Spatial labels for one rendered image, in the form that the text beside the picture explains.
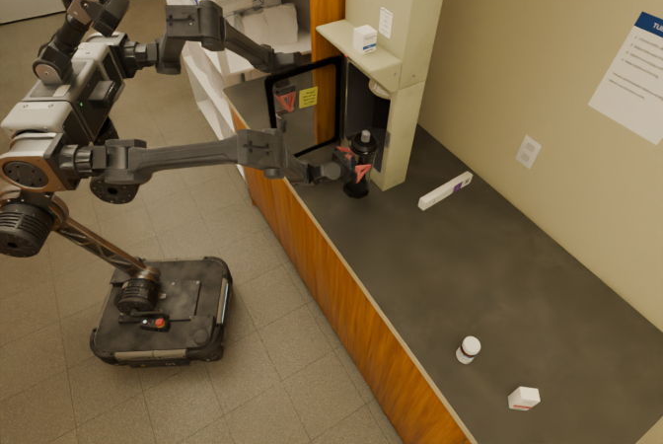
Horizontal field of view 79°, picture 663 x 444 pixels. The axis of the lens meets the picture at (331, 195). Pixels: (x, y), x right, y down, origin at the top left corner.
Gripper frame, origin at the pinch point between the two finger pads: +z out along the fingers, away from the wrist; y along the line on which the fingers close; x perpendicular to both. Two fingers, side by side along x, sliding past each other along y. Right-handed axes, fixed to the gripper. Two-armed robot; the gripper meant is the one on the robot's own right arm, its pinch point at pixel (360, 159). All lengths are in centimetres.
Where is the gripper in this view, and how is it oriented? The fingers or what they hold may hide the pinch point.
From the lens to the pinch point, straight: 142.4
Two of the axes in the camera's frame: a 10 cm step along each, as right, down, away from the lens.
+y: -5.5, -6.3, 5.5
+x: -0.8, 6.9, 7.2
